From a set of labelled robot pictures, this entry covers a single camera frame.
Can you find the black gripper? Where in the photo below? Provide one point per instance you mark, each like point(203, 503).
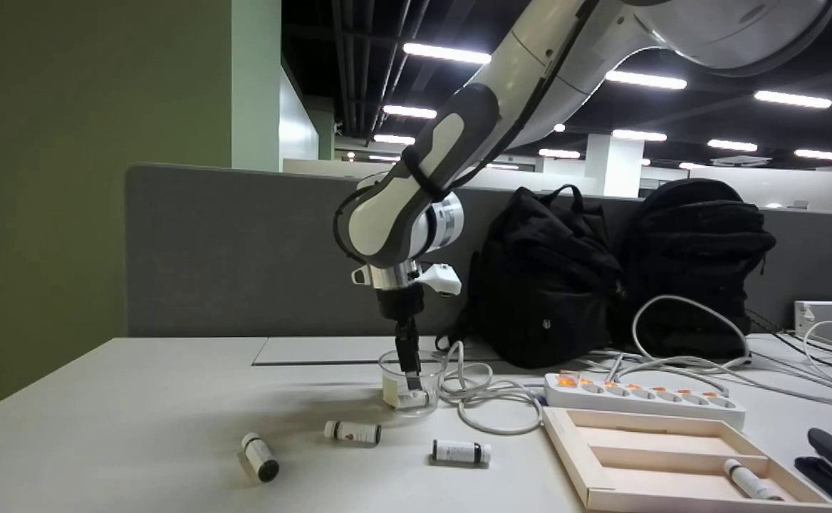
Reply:
point(404, 306)

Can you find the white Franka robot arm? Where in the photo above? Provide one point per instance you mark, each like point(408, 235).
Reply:
point(388, 218)

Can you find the white bottle with white cap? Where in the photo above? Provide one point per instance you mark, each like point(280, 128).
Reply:
point(749, 478)

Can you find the grey cylinder piece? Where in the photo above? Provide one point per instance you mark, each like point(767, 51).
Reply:
point(261, 457)

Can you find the grey desk partition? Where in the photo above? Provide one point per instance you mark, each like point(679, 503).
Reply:
point(247, 258)

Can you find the wooden divided tray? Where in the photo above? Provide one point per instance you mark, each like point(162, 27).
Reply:
point(588, 473)

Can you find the white power strip orange switches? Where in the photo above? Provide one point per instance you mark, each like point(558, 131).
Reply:
point(645, 399)

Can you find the ceiling light strip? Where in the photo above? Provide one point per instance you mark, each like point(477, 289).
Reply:
point(639, 135)
point(817, 154)
point(791, 99)
point(447, 51)
point(648, 79)
point(732, 146)
point(559, 125)

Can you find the large black backpack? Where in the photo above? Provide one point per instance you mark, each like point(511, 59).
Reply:
point(690, 258)

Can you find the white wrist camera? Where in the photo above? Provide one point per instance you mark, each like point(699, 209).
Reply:
point(442, 276)

